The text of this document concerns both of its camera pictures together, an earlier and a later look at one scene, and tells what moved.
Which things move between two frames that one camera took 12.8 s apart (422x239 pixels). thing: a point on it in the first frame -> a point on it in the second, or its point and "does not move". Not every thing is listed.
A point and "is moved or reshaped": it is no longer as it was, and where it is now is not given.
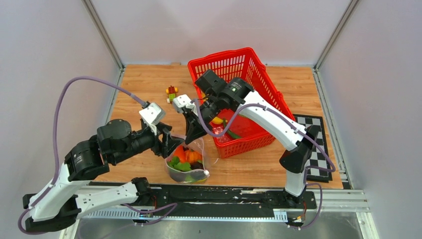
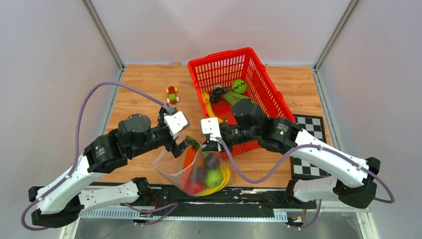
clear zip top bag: (186, 165) is moved or reshaped
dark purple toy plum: (196, 165) -> (200, 175)
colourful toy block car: (171, 91) does not move
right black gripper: (195, 128) -> (221, 133)
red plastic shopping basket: (239, 131) does not move
